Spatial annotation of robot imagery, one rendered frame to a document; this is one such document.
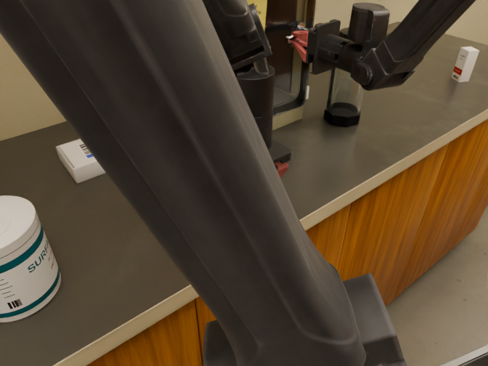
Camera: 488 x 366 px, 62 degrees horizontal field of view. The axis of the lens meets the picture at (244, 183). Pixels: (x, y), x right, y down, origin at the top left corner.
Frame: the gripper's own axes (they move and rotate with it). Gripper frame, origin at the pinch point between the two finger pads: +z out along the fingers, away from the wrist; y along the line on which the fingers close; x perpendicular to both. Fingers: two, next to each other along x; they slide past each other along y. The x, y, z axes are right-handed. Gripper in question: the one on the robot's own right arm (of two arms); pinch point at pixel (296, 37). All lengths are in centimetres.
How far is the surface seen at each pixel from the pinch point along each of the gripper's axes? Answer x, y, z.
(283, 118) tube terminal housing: -3.1, -23.6, 5.6
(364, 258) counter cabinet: -14, -63, -21
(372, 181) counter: -3.2, -27.3, -24.3
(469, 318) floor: -71, -120, -43
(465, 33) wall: -196, -49, 50
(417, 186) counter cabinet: -35, -46, -21
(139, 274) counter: 51, -26, -17
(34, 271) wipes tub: 65, -18, -14
